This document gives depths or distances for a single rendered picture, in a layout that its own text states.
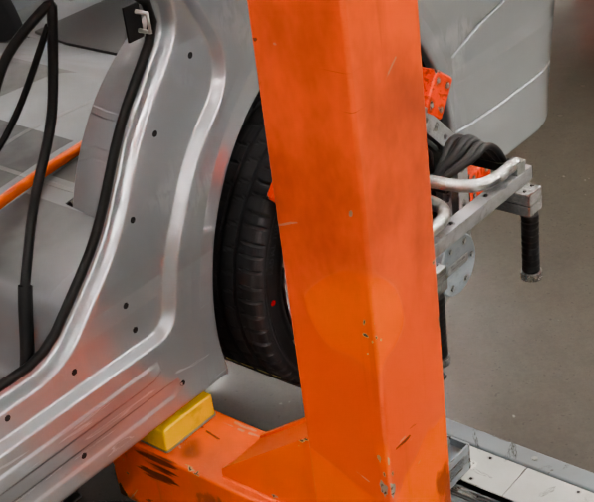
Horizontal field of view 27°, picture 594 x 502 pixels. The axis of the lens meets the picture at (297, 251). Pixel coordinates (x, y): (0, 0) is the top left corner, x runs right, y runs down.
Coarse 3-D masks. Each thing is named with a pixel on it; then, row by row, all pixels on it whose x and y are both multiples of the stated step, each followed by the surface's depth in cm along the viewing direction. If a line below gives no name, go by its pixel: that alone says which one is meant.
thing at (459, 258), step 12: (468, 240) 242; (444, 252) 236; (456, 252) 240; (468, 252) 243; (444, 264) 237; (456, 264) 241; (468, 264) 244; (456, 276) 242; (468, 276) 246; (456, 288) 243
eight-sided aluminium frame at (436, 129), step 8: (432, 120) 249; (432, 128) 249; (440, 128) 252; (448, 128) 254; (432, 136) 250; (440, 136) 252; (448, 136) 255; (432, 144) 259; (440, 144) 254; (440, 152) 261; (456, 176) 262; (464, 176) 264; (456, 192) 264; (448, 200) 270; (456, 200) 265; (464, 200) 267; (456, 208) 266
